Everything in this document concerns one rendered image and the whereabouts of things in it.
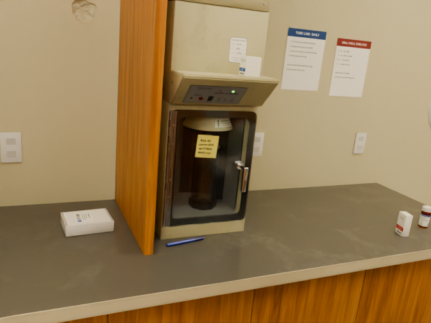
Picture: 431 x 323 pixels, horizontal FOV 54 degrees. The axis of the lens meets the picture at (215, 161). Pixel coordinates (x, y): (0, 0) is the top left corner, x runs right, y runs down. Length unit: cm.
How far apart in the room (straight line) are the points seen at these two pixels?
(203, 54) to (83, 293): 77
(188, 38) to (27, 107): 69
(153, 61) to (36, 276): 67
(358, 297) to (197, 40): 106
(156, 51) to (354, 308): 113
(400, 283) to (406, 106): 110
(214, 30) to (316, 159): 108
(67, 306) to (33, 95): 84
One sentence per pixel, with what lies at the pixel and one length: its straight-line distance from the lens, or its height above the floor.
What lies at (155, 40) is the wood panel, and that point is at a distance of 121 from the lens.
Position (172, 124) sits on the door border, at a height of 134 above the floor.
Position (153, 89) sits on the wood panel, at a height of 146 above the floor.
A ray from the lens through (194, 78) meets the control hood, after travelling 123.
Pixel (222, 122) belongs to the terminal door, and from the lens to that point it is 140.
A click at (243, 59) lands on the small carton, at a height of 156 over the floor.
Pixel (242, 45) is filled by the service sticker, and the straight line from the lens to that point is 141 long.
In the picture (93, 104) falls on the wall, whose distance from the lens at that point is 172.
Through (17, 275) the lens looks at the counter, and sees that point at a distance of 132.
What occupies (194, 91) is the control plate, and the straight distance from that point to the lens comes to 127.
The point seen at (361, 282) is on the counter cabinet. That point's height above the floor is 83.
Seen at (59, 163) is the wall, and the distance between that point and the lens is 176.
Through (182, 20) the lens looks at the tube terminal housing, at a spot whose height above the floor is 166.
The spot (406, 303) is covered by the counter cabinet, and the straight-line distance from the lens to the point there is 189.
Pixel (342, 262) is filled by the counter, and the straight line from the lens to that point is 150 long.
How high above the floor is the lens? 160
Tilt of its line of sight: 16 degrees down
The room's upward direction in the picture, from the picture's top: 5 degrees clockwise
